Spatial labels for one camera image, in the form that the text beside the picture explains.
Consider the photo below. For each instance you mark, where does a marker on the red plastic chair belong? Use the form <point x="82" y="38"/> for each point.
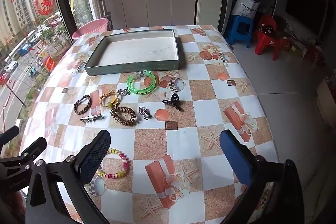
<point x="267" y="40"/>

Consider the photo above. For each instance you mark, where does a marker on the green bangle with clear clasp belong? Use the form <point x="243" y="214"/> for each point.
<point x="129" y="83"/>

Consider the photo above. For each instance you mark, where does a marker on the grey-green shallow tray box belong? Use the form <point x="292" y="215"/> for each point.
<point x="136" y="50"/>

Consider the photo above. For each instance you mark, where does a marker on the silver hair clip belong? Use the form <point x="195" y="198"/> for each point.
<point x="92" y="118"/>

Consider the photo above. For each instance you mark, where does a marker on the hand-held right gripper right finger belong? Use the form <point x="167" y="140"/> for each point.
<point x="233" y="158"/>

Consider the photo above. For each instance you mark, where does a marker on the silver heart brooch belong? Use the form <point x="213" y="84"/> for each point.
<point x="145" y="112"/>

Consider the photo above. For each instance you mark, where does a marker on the green and orange wristband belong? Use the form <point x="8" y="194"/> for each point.
<point x="157" y="82"/>

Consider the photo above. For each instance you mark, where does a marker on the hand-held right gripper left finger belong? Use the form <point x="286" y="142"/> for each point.
<point x="95" y="158"/>

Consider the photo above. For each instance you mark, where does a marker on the white cabinet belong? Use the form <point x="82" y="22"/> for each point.
<point x="157" y="6"/>

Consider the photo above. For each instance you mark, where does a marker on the blue plastic stool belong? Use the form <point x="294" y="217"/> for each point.
<point x="240" y="19"/>

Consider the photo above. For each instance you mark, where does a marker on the red round window decal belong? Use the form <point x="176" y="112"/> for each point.
<point x="44" y="3"/>

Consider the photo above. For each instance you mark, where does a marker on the pink plastic basin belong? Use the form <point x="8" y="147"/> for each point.
<point x="92" y="27"/>

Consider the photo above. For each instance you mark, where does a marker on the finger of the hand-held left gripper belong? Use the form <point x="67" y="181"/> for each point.
<point x="35" y="149"/>
<point x="9" y="134"/>

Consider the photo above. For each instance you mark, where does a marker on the black claw hair clip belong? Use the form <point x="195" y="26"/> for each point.
<point x="172" y="102"/>

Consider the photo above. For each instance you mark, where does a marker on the white shopping bag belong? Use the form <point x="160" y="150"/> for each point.
<point x="245" y="6"/>

